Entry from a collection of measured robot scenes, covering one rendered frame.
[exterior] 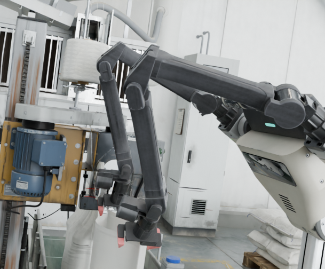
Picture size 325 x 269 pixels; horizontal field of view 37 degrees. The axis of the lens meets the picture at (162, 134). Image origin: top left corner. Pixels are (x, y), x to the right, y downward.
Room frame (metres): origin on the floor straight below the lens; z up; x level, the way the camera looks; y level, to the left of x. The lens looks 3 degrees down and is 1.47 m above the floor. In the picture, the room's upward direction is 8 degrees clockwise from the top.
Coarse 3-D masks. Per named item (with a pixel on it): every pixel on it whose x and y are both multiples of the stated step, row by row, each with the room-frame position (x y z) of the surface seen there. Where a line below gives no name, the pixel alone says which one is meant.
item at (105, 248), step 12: (108, 216) 1.98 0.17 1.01; (96, 228) 1.74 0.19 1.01; (108, 228) 1.97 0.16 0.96; (96, 240) 1.72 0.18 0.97; (108, 240) 1.67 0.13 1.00; (96, 252) 1.71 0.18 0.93; (108, 252) 1.67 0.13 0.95; (120, 252) 1.64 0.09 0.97; (132, 252) 1.60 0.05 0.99; (144, 252) 1.72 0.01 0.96; (96, 264) 1.70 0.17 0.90; (108, 264) 1.66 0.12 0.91; (120, 264) 1.63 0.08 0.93; (132, 264) 1.59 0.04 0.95
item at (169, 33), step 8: (160, 0) 5.25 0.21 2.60; (168, 0) 5.23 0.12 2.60; (176, 0) 5.25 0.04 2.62; (168, 8) 5.23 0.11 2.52; (176, 8) 5.26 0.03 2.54; (152, 16) 5.34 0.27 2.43; (168, 16) 5.23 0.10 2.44; (176, 16) 5.27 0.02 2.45; (152, 24) 5.31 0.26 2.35; (168, 24) 5.23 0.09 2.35; (176, 24) 5.28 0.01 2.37; (152, 32) 5.29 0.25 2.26; (160, 32) 5.23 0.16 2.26; (168, 32) 5.23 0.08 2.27; (176, 32) 5.29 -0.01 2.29; (160, 40) 5.23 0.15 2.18; (168, 40) 5.24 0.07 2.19; (176, 40) 5.31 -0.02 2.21
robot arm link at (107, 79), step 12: (108, 72) 1.69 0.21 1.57; (108, 84) 1.72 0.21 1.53; (108, 96) 1.74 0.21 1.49; (108, 108) 1.75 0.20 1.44; (120, 108) 1.76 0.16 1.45; (108, 120) 1.77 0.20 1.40; (120, 120) 1.76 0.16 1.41; (120, 132) 1.77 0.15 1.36; (120, 144) 1.78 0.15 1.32; (120, 156) 1.78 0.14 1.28; (120, 168) 1.79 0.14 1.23; (132, 168) 1.80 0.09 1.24
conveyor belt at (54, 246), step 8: (48, 240) 3.63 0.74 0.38; (56, 240) 3.65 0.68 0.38; (64, 240) 3.68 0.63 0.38; (48, 248) 3.44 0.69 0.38; (56, 248) 3.46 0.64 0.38; (64, 248) 3.49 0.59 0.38; (48, 256) 3.27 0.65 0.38; (56, 256) 3.29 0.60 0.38; (48, 264) 3.11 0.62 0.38; (56, 264) 3.13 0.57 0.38
